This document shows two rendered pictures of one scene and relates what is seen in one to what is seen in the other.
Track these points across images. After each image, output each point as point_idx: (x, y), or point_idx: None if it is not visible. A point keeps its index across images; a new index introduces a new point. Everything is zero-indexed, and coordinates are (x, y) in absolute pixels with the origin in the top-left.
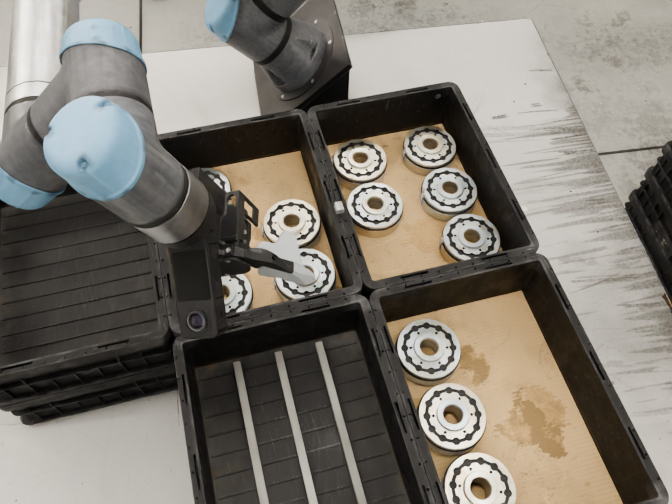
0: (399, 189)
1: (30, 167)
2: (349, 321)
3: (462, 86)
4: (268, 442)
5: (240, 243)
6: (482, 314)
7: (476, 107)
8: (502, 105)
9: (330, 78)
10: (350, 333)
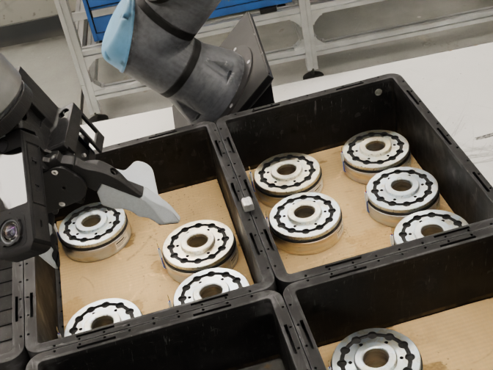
0: (340, 202)
1: None
2: (266, 338)
3: (434, 112)
4: None
5: (71, 154)
6: (456, 324)
7: (454, 131)
8: (488, 124)
9: (249, 96)
10: (273, 363)
